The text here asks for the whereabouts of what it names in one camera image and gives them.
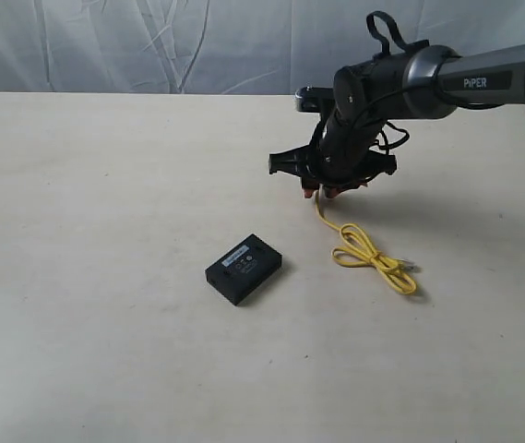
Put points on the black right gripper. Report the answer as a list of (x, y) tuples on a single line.
[(335, 173)]

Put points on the small black electronic box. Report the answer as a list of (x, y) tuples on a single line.
[(243, 269)]

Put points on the white backdrop curtain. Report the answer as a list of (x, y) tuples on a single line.
[(223, 47)]

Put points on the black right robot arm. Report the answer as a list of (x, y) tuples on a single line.
[(349, 148)]

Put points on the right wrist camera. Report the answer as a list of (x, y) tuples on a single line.
[(314, 100)]

